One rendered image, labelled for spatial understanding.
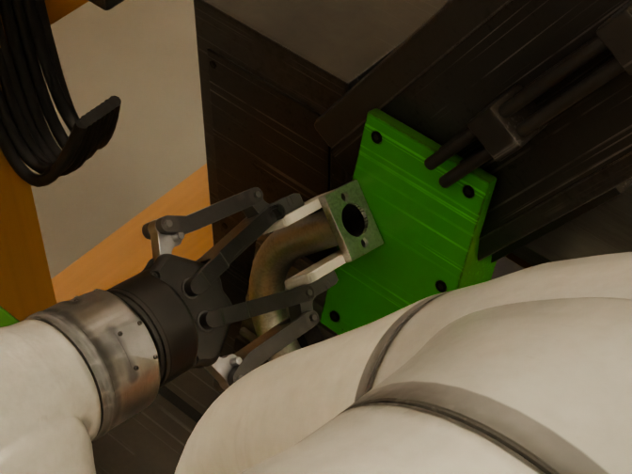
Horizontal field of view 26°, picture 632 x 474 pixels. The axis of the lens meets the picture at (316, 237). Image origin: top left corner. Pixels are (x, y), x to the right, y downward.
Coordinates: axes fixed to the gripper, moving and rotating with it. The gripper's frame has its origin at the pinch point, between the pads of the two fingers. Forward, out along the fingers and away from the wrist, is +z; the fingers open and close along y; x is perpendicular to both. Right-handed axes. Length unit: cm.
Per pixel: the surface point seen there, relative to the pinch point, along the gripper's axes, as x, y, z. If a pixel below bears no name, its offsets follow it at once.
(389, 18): -0.3, 13.3, 17.9
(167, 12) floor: 163, 42, 139
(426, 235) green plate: -6.6, -3.2, 4.4
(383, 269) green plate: -0.9, -4.8, 4.4
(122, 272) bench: 42.6, 1.4, 12.2
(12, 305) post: 34.1, 3.8, -6.4
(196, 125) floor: 145, 15, 117
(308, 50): 2.8, 13.6, 10.4
